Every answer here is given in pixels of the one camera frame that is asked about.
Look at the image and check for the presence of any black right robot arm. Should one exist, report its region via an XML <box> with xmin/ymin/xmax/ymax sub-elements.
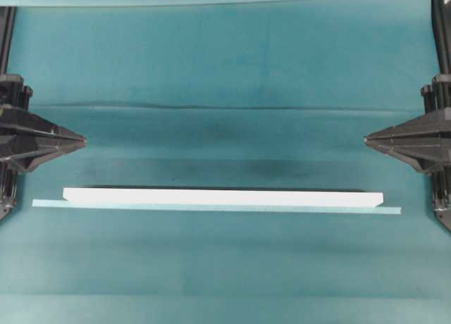
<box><xmin>364</xmin><ymin>74</ymin><xmax>450</xmax><ymax>174</ymax></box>

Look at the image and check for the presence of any black frame post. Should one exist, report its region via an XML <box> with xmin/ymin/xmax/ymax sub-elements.
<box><xmin>0</xmin><ymin>6</ymin><xmax>17</xmax><ymax>75</ymax></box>
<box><xmin>431</xmin><ymin>0</ymin><xmax>450</xmax><ymax>74</ymax></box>

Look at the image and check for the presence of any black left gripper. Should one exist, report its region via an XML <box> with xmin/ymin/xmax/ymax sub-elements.
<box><xmin>1</xmin><ymin>105</ymin><xmax>87</xmax><ymax>173</ymax></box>

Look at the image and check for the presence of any light blue tape strip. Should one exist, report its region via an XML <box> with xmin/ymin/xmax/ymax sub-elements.
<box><xmin>32</xmin><ymin>199</ymin><xmax>402</xmax><ymax>216</ymax></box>

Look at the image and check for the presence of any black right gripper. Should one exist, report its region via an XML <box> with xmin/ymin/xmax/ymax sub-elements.
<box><xmin>364</xmin><ymin>108</ymin><xmax>450</xmax><ymax>173</ymax></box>

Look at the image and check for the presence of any black right frame post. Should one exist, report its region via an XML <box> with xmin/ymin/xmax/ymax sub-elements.
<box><xmin>431</xmin><ymin>0</ymin><xmax>450</xmax><ymax>74</ymax></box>

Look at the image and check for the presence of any black left frame post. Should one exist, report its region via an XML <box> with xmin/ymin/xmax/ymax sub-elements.
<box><xmin>0</xmin><ymin>6</ymin><xmax>17</xmax><ymax>75</ymax></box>

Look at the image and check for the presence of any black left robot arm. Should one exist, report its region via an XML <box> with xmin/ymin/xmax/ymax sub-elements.
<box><xmin>1</xmin><ymin>74</ymin><xmax>87</xmax><ymax>173</ymax></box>

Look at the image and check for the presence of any white wooden board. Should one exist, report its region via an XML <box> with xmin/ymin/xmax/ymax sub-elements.
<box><xmin>63</xmin><ymin>187</ymin><xmax>384</xmax><ymax>208</ymax></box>

